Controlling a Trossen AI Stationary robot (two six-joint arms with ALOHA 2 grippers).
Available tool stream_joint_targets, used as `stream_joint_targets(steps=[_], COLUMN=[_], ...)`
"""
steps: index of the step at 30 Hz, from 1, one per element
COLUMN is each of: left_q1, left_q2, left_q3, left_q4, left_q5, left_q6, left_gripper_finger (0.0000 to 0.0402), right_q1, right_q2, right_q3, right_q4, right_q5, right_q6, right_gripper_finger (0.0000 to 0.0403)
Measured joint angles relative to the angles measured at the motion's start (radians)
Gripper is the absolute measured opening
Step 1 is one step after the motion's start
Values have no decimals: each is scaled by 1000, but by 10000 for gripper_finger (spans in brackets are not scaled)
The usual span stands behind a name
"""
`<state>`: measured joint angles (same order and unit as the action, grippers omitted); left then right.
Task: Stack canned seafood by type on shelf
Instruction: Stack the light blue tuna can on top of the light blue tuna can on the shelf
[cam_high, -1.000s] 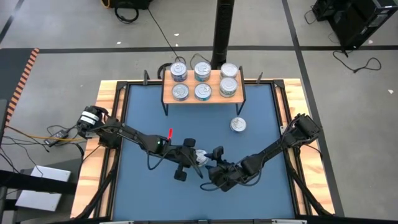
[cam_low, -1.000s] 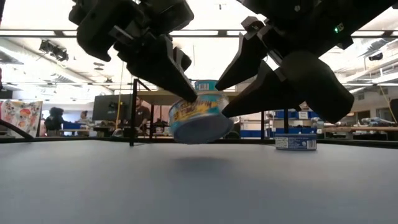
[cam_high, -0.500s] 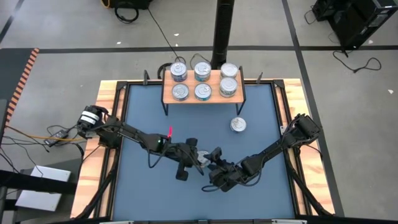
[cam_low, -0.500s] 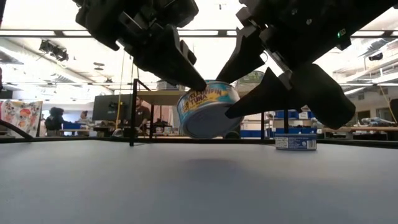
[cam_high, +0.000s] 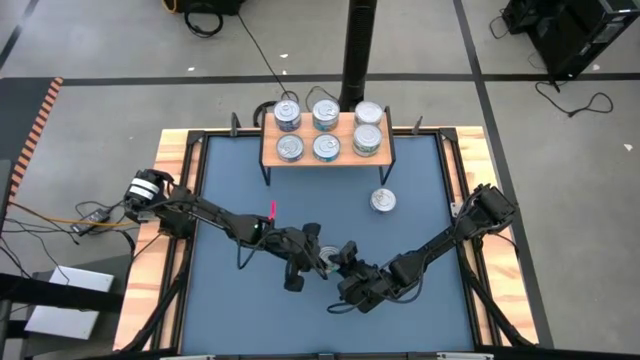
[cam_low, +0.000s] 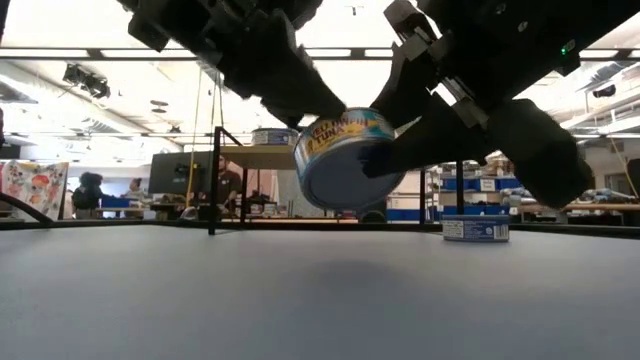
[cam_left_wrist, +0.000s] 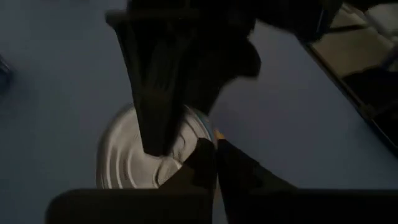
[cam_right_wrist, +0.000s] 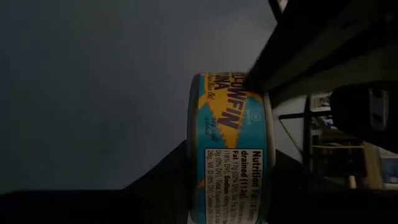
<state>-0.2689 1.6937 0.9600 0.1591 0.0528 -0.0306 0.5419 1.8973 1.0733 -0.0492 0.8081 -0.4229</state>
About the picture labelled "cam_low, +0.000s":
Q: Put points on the person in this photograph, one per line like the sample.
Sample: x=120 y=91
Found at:
x=227 y=185
x=134 y=189
x=89 y=192

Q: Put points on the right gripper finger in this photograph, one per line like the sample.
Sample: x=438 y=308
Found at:
x=407 y=85
x=430 y=140

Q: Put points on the blue label seafood can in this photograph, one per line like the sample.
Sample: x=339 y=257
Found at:
x=274 y=137
x=475 y=229

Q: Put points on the silver ceiling duct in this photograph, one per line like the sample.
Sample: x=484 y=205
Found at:
x=605 y=75

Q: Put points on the black ceiling dome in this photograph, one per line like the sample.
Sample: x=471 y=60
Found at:
x=605 y=91

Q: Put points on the black overhead frame beam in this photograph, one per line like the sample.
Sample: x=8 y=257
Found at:
x=50 y=53

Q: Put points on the black ceiling disc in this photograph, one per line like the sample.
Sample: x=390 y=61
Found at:
x=159 y=103

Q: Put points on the colourful poster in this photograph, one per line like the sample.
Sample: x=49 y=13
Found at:
x=35 y=187

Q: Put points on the wooden shelf black metal legs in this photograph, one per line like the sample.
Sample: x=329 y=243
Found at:
x=255 y=156

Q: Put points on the yellow label tuna can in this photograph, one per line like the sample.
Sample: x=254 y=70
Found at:
x=340 y=160

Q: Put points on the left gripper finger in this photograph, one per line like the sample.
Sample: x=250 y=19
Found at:
x=285 y=75
x=287 y=116

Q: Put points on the black metal table frame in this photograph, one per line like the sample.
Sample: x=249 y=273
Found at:
x=125 y=225

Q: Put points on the wooden bench top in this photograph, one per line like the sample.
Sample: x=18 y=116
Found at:
x=600 y=207

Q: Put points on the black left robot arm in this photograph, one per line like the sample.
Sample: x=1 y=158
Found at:
x=150 y=15

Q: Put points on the blue storage bin rack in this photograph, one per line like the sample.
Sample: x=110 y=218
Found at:
x=480 y=184

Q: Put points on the black monitor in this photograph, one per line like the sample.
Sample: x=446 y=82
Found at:
x=170 y=175

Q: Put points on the blue table mat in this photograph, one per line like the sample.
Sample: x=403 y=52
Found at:
x=320 y=300

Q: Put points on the black track light cluster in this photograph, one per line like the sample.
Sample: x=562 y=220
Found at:
x=90 y=82

